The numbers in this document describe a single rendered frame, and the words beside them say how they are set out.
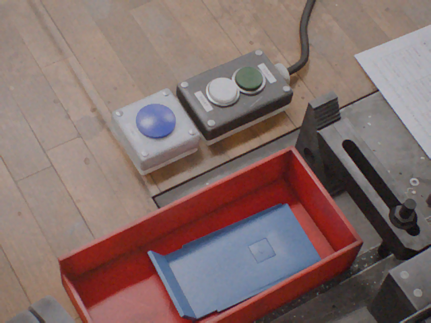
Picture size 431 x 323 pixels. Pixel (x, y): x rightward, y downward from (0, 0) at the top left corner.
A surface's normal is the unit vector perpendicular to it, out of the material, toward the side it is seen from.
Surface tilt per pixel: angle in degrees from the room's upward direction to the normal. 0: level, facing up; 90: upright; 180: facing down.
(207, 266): 0
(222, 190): 90
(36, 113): 0
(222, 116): 0
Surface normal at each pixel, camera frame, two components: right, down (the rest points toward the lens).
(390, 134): 0.08, -0.52
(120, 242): 0.51, 0.76
